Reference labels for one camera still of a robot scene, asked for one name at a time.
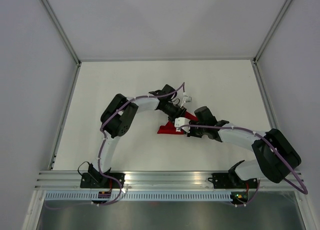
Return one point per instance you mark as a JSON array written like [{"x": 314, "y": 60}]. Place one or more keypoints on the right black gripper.
[{"x": 191, "y": 134}]

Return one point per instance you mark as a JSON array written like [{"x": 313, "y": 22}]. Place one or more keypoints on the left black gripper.
[{"x": 178, "y": 112}]

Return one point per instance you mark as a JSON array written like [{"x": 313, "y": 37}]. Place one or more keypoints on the red cloth napkin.
[{"x": 169, "y": 128}]

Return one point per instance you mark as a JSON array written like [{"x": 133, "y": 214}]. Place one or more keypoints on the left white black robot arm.
[{"x": 118, "y": 117}]

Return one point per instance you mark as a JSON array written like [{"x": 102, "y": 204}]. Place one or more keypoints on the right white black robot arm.
[{"x": 275, "y": 157}]

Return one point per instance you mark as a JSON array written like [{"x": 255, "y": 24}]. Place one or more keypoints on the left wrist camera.
[{"x": 185, "y": 99}]

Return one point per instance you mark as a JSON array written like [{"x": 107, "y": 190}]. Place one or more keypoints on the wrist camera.
[
  {"x": 185, "y": 99},
  {"x": 182, "y": 124}
]

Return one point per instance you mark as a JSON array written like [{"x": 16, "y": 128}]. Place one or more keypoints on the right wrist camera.
[{"x": 182, "y": 124}]

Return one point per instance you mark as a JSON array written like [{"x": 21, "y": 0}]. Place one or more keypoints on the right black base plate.
[{"x": 223, "y": 180}]

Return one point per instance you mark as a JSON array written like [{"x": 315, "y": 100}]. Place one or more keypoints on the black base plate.
[
  {"x": 100, "y": 182},
  {"x": 223, "y": 180}
]

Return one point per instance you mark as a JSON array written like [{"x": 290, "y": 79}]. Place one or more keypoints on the right aluminium frame post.
[{"x": 272, "y": 30}]

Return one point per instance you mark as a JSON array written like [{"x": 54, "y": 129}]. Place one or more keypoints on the aluminium frame post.
[
  {"x": 272, "y": 30},
  {"x": 59, "y": 28}
]

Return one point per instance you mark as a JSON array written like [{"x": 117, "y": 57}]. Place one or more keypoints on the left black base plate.
[{"x": 100, "y": 182}]

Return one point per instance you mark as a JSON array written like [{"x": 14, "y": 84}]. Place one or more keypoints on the white slotted cable duct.
[{"x": 162, "y": 196}]

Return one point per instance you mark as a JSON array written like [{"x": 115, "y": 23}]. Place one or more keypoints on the left aluminium frame post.
[{"x": 59, "y": 28}]

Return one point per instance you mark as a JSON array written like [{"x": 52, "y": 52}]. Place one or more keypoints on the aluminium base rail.
[{"x": 133, "y": 180}]

